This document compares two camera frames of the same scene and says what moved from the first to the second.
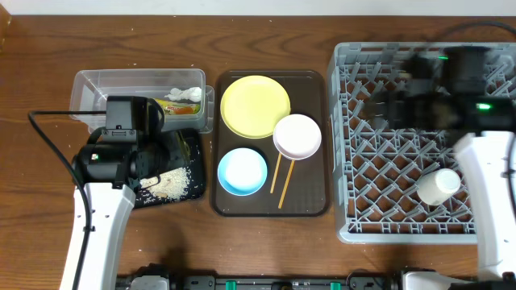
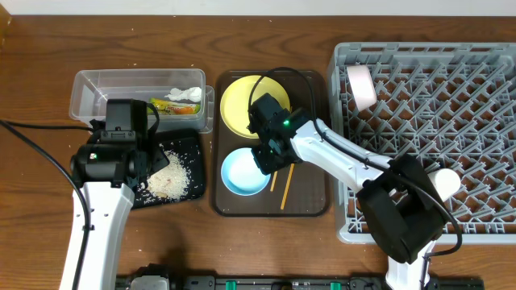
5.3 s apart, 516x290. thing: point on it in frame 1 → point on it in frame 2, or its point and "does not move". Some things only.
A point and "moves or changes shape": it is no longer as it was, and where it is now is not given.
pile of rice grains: [174, 184] does not move
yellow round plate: [253, 105] does not move
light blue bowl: [242, 171] does not move
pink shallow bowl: [297, 137] moves or changes shape
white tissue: [192, 94] does not move
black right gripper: [397, 100] → [265, 164]
